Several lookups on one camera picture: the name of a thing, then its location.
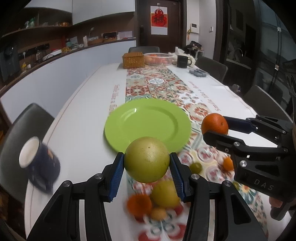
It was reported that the tan round fruit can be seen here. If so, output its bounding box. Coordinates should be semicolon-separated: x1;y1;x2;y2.
150;207;167;221

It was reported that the patterned table runner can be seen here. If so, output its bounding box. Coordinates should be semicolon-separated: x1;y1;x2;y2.
122;65;268;240

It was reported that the red door poster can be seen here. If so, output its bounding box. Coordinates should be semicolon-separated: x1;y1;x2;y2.
150;6;168;36

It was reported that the large yellow pear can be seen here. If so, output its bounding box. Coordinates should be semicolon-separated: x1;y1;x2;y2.
150;179;181;208

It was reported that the small orange tangerine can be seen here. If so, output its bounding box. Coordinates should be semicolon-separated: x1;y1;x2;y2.
223;157;234;171

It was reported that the dark chair left near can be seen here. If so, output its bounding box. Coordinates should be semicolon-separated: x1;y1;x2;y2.
1;103;54;204

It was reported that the dark chair right far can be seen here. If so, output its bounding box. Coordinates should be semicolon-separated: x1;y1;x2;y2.
195;56;228;83

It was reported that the orange fruit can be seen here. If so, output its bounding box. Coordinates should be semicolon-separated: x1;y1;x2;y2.
126;194;152;219

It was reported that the black mug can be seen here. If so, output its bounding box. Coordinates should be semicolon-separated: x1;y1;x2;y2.
177;55;192;69

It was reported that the green plate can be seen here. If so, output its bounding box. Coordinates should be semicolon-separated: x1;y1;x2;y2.
104;98;191;152

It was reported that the right hand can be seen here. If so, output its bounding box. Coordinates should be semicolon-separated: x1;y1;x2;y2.
269;197;283;208

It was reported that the blue-grey tray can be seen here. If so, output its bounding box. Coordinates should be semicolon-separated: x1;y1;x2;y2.
189;69;209;78

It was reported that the dark chair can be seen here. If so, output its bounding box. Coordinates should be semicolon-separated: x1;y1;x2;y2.
243;85;292;122
195;56;228;83
1;103;54;204

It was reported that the small green fruit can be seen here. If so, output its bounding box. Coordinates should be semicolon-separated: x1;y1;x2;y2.
189;162;203;174

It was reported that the dark chair right near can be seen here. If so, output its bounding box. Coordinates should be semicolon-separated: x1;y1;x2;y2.
243;85;292;122

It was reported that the navy blue mug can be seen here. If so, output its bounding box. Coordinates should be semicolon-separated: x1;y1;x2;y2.
18;136;61;193

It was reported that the dark chair far end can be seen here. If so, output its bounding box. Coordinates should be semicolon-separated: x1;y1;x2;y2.
128;46;160;54

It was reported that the yellow-green pear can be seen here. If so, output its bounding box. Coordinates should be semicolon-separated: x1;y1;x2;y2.
124;137;170;183

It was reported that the woven wicker box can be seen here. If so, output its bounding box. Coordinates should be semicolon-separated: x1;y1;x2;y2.
122;52;145;69

